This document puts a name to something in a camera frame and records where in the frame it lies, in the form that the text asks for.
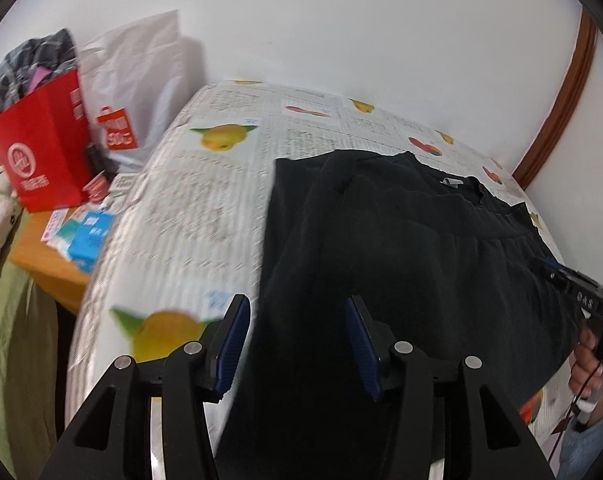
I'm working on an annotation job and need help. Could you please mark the black cable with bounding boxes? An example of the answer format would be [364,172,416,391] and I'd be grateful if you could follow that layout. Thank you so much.
[548,352,603,462]

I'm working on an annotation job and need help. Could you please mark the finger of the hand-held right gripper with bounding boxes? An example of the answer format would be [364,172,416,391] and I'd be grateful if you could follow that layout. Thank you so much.
[534,256,589,295]

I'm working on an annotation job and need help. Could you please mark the person's right hand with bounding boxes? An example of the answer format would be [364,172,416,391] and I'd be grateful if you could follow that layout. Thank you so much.
[569,327,603,432]

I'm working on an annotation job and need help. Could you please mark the red paper bag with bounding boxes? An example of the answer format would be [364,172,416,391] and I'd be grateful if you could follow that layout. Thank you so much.
[0,69,95,212]

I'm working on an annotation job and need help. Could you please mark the wooden nightstand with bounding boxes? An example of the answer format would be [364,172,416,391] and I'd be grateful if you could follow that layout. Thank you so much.
[9,200,115,316]

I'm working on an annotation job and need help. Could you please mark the black sweatshirt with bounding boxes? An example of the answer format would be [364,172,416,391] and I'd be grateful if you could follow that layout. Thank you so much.
[216,150,582,480]

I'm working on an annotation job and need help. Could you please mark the green bedsheet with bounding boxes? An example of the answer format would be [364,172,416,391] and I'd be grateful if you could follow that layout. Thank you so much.
[0,210,80,476]

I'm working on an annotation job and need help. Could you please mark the pink and white packet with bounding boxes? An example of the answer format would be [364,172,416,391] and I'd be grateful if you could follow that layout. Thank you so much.
[42,209,68,246]

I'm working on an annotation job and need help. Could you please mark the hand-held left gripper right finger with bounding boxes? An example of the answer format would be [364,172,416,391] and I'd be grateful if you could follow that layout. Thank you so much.
[345,295,557,480]

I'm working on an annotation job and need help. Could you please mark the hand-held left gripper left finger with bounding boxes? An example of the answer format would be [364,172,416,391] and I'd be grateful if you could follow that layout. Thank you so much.
[39,294,252,480]

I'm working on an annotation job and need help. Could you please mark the grey checked cloth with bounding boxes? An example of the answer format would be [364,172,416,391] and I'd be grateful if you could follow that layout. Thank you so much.
[0,27,78,111]

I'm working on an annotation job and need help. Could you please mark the brown wooden door frame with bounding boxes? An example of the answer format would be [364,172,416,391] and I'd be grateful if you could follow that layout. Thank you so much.
[511,7,598,191]

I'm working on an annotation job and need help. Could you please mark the person's blue jeans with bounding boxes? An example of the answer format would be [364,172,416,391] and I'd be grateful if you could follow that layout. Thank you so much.
[556,395,603,480]

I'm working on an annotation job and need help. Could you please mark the white plastic shopping bag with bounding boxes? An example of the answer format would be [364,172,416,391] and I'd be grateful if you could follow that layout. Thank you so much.
[76,10,197,173]

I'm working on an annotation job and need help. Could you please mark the small red packet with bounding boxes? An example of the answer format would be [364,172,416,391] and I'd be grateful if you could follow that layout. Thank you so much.
[83,172,107,201]

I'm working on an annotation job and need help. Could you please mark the blue and white box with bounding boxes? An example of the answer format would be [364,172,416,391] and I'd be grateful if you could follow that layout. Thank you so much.
[68,211,115,274]

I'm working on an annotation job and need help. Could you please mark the fruit print tablecloth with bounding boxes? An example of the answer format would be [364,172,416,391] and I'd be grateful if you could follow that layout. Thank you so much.
[64,79,577,480]

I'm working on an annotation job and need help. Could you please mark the pink cloth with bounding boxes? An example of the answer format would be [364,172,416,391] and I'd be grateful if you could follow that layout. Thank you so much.
[24,66,51,94]

